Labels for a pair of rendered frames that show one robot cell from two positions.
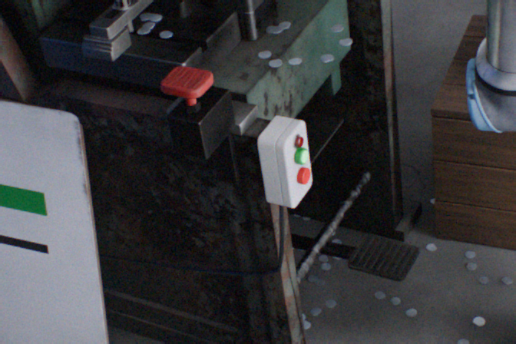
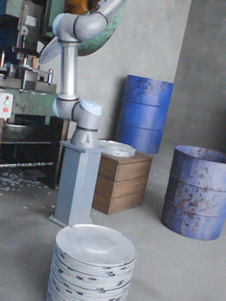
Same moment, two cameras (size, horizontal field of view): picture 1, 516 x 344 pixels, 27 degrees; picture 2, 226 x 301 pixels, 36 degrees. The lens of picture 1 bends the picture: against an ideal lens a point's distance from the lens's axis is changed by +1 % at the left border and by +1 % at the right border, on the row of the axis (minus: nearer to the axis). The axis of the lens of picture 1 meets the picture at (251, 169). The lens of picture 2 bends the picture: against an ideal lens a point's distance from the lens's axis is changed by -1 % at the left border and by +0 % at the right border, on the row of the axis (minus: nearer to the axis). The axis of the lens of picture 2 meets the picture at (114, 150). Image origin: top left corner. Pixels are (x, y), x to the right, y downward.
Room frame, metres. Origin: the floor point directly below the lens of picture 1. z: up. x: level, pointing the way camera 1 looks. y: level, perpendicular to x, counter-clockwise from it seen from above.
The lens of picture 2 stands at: (-0.45, -1.00, 0.83)
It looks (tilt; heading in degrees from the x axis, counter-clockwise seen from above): 12 degrees down; 9
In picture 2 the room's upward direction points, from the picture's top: 11 degrees clockwise
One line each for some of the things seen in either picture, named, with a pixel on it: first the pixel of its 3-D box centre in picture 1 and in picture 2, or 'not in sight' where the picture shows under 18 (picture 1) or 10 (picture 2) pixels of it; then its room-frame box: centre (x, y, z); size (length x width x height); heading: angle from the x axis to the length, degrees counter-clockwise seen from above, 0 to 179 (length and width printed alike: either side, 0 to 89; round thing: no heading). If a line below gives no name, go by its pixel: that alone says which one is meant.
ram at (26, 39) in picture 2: not in sight; (26, 25); (1.71, 0.04, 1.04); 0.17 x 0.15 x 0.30; 56
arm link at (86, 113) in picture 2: not in sight; (88, 113); (1.32, -0.55, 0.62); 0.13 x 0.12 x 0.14; 72
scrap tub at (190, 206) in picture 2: not in sight; (198, 190); (1.71, -1.24, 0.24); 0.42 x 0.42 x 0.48
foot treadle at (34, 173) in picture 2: (279, 237); (15, 164); (1.65, -0.03, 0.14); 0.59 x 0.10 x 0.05; 56
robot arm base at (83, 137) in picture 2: not in sight; (85, 135); (1.31, -0.56, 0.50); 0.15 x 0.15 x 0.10
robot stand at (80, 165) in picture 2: not in sight; (77, 184); (1.31, -0.56, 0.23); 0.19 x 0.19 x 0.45; 66
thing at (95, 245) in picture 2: not in sight; (96, 243); (0.68, -0.83, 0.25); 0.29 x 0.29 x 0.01
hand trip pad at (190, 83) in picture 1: (190, 98); not in sight; (1.33, 0.07, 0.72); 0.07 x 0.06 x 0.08; 56
